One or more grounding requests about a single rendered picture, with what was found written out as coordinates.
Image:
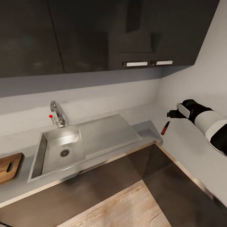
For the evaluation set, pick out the parer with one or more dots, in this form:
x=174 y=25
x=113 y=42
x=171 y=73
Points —
x=163 y=131

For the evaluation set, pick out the cabinet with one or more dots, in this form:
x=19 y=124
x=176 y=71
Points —
x=109 y=35
x=28 y=45

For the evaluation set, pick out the drop in sink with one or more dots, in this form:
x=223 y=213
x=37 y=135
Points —
x=67 y=146

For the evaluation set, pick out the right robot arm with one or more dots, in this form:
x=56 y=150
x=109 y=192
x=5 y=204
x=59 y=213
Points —
x=213 y=125

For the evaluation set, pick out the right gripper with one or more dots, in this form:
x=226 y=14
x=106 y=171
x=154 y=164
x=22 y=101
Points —
x=174 y=114

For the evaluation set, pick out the cutting board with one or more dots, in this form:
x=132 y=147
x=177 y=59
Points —
x=5 y=164

